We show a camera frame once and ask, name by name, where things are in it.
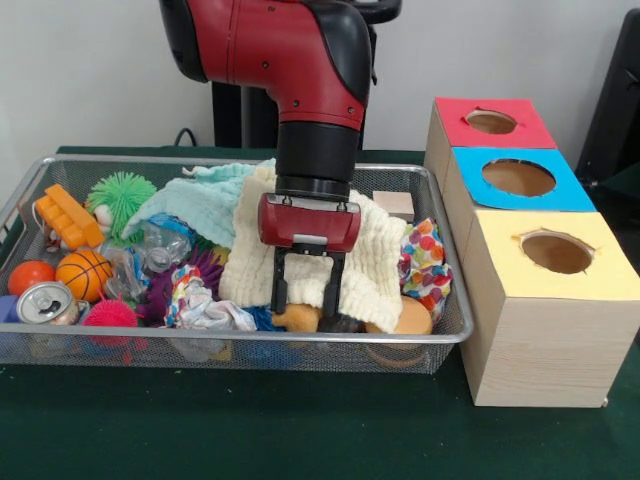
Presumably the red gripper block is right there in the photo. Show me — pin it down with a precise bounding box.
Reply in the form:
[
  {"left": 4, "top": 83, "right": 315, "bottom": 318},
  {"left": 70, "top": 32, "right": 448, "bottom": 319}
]
[{"left": 257, "top": 192, "right": 363, "bottom": 320}]

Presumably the brown plush toy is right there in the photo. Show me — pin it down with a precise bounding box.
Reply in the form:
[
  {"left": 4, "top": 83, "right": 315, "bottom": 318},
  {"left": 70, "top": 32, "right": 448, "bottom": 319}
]
[{"left": 271, "top": 302, "right": 324, "bottom": 334}]

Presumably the cream muslin cloth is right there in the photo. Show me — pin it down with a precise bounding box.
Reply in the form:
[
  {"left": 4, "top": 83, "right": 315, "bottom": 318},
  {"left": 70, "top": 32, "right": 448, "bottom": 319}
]
[{"left": 218, "top": 167, "right": 407, "bottom": 335}]

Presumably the wooden box with three holes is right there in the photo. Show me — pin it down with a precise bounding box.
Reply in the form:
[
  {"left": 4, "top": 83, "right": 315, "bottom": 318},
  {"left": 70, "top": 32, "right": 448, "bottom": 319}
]
[{"left": 423, "top": 96, "right": 640, "bottom": 409}]

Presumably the crumpled white printed paper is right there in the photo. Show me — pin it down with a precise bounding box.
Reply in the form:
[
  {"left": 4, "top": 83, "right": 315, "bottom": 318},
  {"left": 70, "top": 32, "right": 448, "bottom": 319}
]
[{"left": 162, "top": 263, "right": 256, "bottom": 331}]

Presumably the crumpled polka dot paper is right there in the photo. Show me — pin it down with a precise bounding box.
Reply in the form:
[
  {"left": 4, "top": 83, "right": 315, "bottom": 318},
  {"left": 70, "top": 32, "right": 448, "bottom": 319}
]
[{"left": 398, "top": 219, "right": 454, "bottom": 326}]

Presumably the plain wooden cube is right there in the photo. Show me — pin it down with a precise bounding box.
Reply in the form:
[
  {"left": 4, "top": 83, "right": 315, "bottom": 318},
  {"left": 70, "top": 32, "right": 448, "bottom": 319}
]
[{"left": 373, "top": 191, "right": 415, "bottom": 224}]

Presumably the mint green muslin cloth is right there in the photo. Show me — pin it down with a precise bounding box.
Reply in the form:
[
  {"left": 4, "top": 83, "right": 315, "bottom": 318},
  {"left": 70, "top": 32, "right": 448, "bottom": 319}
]
[{"left": 121, "top": 158, "right": 277, "bottom": 251}]

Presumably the dark green tablecloth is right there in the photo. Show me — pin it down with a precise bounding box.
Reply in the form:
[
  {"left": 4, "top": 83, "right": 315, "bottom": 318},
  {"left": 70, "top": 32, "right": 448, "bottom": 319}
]
[{"left": 0, "top": 144, "right": 640, "bottom": 480}]

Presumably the pink spiky rubber ball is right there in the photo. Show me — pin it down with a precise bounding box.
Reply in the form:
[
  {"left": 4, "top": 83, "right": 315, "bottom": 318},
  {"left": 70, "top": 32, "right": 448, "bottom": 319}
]
[{"left": 81, "top": 292, "right": 141, "bottom": 346}]

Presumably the green spiky rubber ball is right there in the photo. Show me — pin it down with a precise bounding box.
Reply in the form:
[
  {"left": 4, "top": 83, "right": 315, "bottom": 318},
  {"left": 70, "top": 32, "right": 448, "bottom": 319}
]
[{"left": 85, "top": 171, "right": 159, "bottom": 246}]

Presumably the small orange basketball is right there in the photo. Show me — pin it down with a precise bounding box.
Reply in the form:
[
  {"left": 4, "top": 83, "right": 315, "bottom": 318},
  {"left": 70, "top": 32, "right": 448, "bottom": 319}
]
[{"left": 54, "top": 249, "right": 114, "bottom": 303}]

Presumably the orange toy building brick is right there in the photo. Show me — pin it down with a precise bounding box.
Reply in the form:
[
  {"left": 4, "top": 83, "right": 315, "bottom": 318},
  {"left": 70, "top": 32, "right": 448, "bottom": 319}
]
[{"left": 33, "top": 183, "right": 106, "bottom": 251}]

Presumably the silver drink can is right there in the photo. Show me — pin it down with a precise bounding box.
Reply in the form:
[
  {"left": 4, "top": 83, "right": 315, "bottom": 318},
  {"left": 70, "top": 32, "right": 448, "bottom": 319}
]
[{"left": 16, "top": 281, "right": 81, "bottom": 326}]

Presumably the smooth orange-red ball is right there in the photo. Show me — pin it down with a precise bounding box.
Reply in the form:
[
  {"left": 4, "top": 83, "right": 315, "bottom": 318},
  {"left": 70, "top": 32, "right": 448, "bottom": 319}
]
[{"left": 7, "top": 260, "right": 57, "bottom": 297}]

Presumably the black flat panel stand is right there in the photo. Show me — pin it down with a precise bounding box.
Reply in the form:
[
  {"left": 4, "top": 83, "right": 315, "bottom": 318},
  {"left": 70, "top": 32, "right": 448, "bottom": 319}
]
[{"left": 574, "top": 8, "right": 640, "bottom": 189}]

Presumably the shallow wire mesh bin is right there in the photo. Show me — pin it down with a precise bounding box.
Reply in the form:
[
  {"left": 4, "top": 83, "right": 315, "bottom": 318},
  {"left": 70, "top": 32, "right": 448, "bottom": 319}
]
[{"left": 0, "top": 153, "right": 475, "bottom": 375}]

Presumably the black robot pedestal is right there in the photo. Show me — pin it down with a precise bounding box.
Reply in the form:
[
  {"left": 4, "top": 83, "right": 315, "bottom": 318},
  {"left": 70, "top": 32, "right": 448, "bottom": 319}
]
[{"left": 209, "top": 0, "right": 404, "bottom": 150}]

